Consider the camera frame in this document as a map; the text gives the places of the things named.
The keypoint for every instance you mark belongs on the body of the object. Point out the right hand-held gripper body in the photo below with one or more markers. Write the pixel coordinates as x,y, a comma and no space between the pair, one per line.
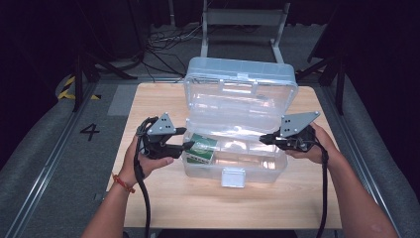
295,134

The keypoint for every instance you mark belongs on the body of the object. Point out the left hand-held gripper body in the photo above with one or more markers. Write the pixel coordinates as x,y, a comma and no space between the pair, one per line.
158,139

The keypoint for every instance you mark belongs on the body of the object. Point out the green and white carton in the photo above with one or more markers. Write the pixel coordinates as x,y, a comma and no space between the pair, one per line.
200,149

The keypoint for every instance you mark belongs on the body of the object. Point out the clear plastic storage box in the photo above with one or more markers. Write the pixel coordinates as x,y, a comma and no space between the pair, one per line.
241,99

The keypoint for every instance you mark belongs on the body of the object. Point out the person's right hand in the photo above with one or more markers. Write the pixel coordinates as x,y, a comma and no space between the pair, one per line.
322,143

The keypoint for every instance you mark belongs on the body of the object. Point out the person's left hand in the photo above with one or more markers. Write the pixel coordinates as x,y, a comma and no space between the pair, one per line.
138,165

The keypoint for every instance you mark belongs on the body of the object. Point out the black tripod stand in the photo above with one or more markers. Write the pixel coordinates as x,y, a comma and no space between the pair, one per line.
333,76
82,72

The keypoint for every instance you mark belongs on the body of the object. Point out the yellow and black floor tape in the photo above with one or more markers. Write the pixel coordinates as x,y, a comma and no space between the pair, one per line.
67,89

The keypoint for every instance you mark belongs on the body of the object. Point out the grey metal stand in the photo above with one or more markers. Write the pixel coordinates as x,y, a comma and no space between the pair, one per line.
242,16

